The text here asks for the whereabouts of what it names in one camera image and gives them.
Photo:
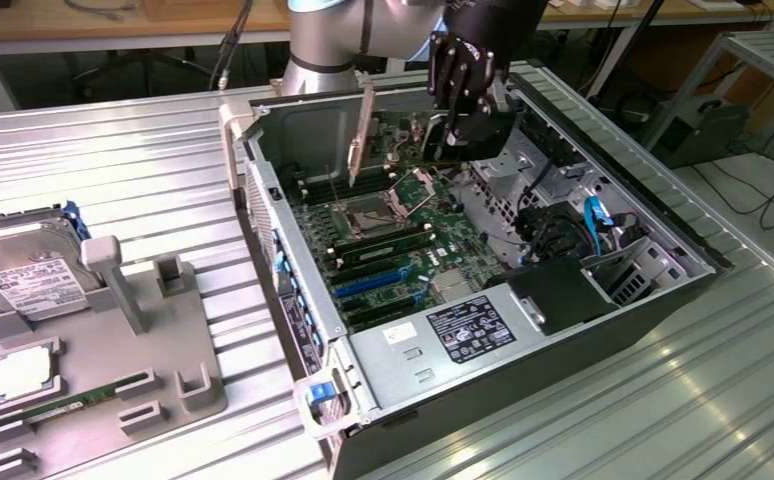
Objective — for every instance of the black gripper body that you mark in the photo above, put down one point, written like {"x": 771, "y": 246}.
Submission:
{"x": 494, "y": 25}

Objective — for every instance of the green GPU with black cooler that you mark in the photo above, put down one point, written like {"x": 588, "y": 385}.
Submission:
{"x": 480, "y": 135}

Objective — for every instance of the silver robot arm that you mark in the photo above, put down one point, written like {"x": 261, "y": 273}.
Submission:
{"x": 320, "y": 50}

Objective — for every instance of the silver perforated drive cage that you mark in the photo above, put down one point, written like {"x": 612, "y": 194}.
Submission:
{"x": 494, "y": 170}

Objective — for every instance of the metal socket cover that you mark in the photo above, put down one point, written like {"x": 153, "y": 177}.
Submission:
{"x": 396, "y": 200}

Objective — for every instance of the thin locking lever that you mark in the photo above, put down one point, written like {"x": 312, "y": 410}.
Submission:
{"x": 335, "y": 185}

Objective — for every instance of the black RAM slot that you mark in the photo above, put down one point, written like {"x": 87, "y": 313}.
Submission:
{"x": 380, "y": 236}
{"x": 327, "y": 190}
{"x": 323, "y": 179}
{"x": 328, "y": 196}
{"x": 382, "y": 242}
{"x": 325, "y": 184}

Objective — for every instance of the green motherboard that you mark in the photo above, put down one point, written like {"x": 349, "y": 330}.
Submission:
{"x": 454, "y": 240}

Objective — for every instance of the CPU socket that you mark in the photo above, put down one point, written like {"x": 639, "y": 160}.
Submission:
{"x": 367, "y": 217}

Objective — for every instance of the black box device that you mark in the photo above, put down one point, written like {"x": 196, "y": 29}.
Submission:
{"x": 694, "y": 135}

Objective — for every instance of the silver chipset heatsink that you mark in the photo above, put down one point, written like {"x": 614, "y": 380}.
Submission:
{"x": 452, "y": 284}

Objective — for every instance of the blue expansion slot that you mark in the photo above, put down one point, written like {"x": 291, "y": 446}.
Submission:
{"x": 370, "y": 284}

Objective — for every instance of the black plastic air shroud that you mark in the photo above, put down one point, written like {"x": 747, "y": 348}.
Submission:
{"x": 554, "y": 295}

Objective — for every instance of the silver disk bay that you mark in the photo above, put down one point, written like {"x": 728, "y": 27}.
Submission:
{"x": 627, "y": 272}

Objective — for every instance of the black chair base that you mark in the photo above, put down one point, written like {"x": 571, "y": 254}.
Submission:
{"x": 149, "y": 59}

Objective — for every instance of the wooden desk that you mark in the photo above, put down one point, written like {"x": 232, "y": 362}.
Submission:
{"x": 127, "y": 27}

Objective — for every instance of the open black PC case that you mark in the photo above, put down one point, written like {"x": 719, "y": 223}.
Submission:
{"x": 560, "y": 365}

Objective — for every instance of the silver power supply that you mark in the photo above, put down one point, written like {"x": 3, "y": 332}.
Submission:
{"x": 394, "y": 365}

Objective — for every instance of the blue disk caddy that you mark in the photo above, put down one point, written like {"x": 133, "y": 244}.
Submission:
{"x": 72, "y": 210}

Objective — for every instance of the silver hard disk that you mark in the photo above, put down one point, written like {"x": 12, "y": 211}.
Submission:
{"x": 27, "y": 280}

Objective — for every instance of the grey parts rack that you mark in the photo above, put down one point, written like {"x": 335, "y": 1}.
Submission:
{"x": 93, "y": 360}

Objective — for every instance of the silver CPU chip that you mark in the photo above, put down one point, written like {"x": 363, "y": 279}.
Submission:
{"x": 23, "y": 372}

